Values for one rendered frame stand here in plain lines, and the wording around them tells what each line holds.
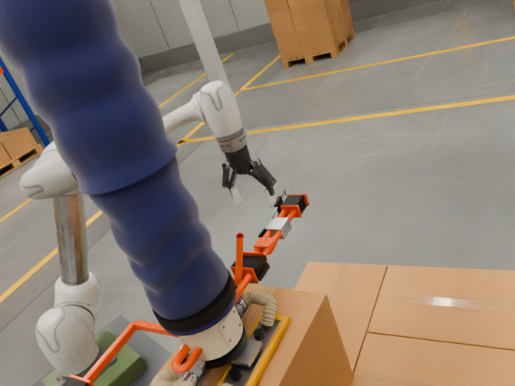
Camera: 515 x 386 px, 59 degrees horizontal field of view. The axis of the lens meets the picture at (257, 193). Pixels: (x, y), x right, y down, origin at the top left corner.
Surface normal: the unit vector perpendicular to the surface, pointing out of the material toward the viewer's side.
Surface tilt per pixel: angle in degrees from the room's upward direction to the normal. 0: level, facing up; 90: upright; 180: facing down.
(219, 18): 90
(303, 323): 0
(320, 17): 90
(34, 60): 83
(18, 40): 102
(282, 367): 0
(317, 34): 90
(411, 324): 0
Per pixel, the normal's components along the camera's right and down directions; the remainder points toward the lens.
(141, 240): -0.35, 0.33
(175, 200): 0.70, -0.19
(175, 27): -0.41, 0.54
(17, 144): 0.86, -0.04
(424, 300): -0.31, -0.84
